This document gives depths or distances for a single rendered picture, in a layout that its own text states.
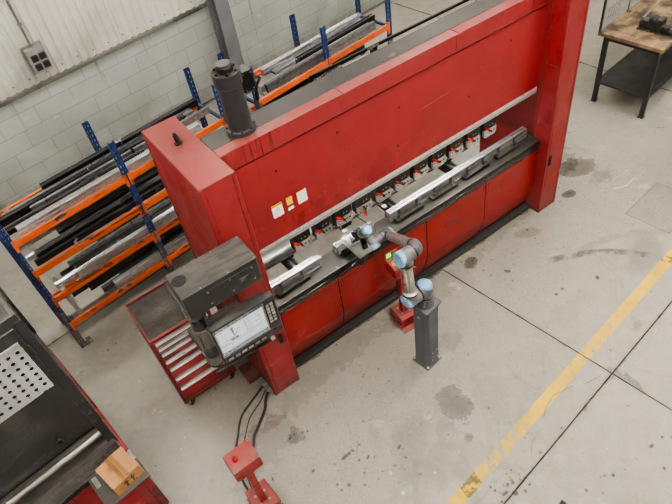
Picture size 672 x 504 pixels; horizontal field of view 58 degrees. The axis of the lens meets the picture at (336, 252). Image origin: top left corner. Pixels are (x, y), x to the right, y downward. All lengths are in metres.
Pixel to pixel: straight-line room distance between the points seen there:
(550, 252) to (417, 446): 2.39
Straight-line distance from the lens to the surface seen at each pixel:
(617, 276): 6.16
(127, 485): 4.15
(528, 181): 6.34
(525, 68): 5.61
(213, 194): 3.70
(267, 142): 3.98
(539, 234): 6.40
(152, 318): 4.88
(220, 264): 3.66
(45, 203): 5.63
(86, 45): 7.95
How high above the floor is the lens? 4.49
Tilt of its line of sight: 46 degrees down
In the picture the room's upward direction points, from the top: 10 degrees counter-clockwise
